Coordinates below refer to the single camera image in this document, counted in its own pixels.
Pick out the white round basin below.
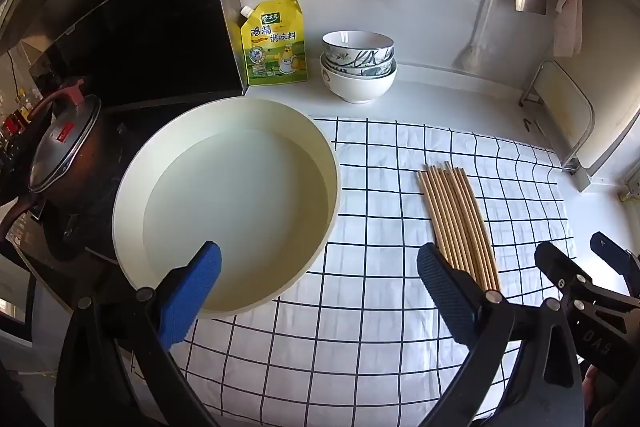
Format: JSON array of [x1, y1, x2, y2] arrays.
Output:
[[111, 97, 342, 320]]

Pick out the bundle of wooden chopsticks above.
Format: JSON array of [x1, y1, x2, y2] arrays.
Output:
[[418, 163, 502, 293]]

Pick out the long-handled dish brush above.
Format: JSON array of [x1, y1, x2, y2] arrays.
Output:
[[452, 0, 503, 72]]

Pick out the white black-checked cloth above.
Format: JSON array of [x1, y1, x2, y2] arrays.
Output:
[[127, 116, 578, 427]]

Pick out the yellow seasoning pouch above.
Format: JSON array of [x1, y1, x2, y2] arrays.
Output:
[[239, 0, 308, 86]]

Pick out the plain white bowl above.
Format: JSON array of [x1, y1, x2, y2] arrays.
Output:
[[320, 57, 398, 104]]

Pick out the black range hood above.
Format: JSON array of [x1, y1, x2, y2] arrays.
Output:
[[0, 0, 246, 108]]

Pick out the blue floral patterned bowl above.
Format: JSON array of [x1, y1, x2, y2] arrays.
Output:
[[321, 31, 396, 62], [320, 52, 395, 78]]

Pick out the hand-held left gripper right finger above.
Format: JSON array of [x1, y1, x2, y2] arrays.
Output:
[[416, 243, 585, 427]]

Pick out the pale pink dish towel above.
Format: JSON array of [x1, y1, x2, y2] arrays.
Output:
[[552, 0, 586, 58]]

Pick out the person's right hand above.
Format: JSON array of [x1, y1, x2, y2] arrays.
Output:
[[584, 364, 609, 413]]

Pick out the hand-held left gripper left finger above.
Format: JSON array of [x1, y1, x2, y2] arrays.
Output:
[[54, 241, 222, 427]]

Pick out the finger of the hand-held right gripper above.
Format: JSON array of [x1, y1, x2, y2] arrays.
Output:
[[590, 231, 640, 297], [534, 241, 593, 308]]

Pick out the glass pot lid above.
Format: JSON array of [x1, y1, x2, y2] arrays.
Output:
[[27, 94, 103, 192]]

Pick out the dark cooking pot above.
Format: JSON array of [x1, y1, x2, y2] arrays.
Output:
[[27, 77, 126, 212]]

